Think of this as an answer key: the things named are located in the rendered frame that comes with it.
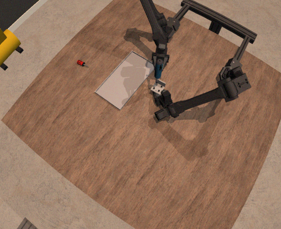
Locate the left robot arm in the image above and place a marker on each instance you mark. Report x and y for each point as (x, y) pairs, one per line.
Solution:
(228, 89)

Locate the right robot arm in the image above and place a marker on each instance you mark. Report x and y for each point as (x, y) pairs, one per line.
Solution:
(159, 26)

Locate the blue screwdriver barrel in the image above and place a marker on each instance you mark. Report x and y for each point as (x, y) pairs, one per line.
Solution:
(158, 68)

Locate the beige metal bracket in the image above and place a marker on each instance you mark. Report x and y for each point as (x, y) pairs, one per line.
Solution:
(158, 86)

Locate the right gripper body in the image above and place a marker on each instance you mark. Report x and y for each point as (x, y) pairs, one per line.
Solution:
(160, 56)

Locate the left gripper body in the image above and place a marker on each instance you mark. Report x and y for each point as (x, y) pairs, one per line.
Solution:
(157, 100)

